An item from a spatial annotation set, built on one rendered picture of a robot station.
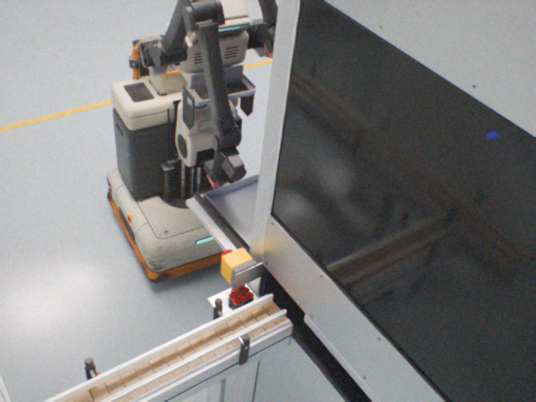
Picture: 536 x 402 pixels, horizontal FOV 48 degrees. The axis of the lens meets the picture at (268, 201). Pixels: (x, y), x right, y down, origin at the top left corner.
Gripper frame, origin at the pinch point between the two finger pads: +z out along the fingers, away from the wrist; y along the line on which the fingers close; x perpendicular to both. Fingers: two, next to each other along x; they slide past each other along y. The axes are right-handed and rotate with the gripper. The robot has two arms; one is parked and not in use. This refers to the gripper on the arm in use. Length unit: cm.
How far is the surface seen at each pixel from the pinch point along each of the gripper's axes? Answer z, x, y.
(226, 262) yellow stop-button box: -18.4, -21.1, 36.4
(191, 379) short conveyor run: -12, -44, 59
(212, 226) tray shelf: 1.0, -8.9, 13.2
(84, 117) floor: 124, 21, -166
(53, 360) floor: 95, -58, -9
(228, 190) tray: 1.9, 4.6, 1.3
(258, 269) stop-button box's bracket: -16.9, -13.7, 41.6
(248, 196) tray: 1.7, 9.4, 6.7
